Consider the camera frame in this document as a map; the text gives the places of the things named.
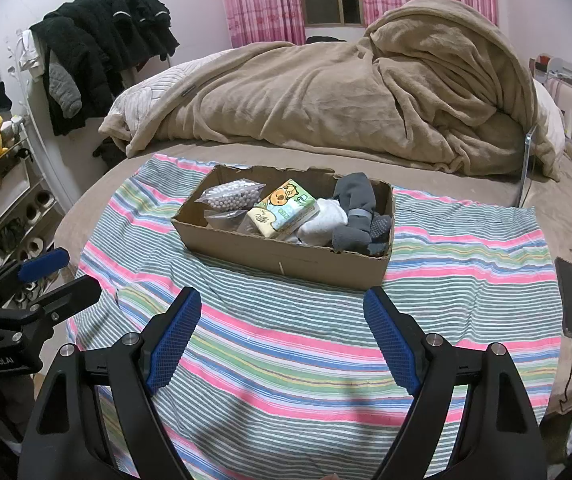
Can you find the clear plastic bag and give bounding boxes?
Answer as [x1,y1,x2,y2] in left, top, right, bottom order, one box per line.
[205,209,258,234]

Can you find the cartoon tissue pack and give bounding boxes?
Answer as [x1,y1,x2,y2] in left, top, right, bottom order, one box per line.
[247,179,318,240]

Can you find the grey sock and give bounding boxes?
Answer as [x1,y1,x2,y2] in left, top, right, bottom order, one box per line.
[331,172,392,257]

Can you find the white shoe shelf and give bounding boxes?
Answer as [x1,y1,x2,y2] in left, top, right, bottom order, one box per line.
[0,132,63,267]

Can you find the black smartphone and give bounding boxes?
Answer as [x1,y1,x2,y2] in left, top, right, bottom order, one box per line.
[555,257,572,338]

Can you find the bag of white balls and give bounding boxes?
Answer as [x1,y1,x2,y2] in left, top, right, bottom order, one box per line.
[197,179,265,212]

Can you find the white patterned quilt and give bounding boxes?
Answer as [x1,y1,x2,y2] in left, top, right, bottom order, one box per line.
[98,49,231,157]

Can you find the striped colourful cloth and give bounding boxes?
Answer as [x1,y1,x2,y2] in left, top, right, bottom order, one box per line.
[57,155,562,479]

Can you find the black hanging clothes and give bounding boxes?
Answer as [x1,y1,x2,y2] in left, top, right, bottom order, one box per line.
[30,0,179,136]

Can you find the white sock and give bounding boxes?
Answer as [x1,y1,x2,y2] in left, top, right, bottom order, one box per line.
[295,198,348,246]

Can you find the pink curtain left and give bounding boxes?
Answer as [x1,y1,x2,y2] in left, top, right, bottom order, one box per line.
[223,0,305,48]

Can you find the beige plush blanket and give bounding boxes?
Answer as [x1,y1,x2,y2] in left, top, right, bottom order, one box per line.
[120,0,564,177]

